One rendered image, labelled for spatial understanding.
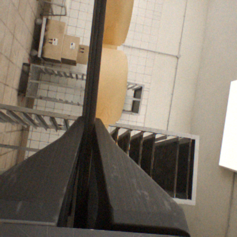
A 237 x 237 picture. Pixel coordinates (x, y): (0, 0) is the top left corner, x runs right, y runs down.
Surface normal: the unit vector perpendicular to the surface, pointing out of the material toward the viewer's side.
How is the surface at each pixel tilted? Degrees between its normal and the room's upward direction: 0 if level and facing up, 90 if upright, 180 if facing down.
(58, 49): 89
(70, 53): 89
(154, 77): 90
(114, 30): 87
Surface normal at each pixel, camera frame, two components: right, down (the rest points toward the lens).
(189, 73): 0.14, -0.01
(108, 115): 0.02, 0.76
